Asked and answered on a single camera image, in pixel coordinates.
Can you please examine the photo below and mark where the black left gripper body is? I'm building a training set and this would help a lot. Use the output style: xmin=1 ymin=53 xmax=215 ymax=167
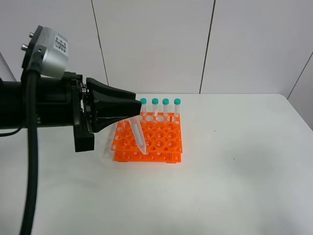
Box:
xmin=36 ymin=71 xmax=94 ymax=152

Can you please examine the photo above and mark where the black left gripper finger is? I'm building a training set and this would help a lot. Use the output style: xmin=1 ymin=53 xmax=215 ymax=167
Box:
xmin=86 ymin=77 xmax=141 ymax=133

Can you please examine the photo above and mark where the clear tube with teal cap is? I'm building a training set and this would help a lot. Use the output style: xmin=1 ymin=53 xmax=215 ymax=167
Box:
xmin=129 ymin=116 xmax=147 ymax=155

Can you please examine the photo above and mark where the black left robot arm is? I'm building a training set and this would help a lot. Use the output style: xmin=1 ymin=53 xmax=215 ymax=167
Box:
xmin=0 ymin=72 xmax=141 ymax=153

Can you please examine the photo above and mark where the orange test tube rack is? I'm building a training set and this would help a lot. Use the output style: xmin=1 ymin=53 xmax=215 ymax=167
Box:
xmin=111 ymin=112 xmax=182 ymax=163

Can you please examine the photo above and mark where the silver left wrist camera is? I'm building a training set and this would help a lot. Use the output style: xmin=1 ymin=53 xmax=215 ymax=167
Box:
xmin=21 ymin=26 xmax=69 ymax=78

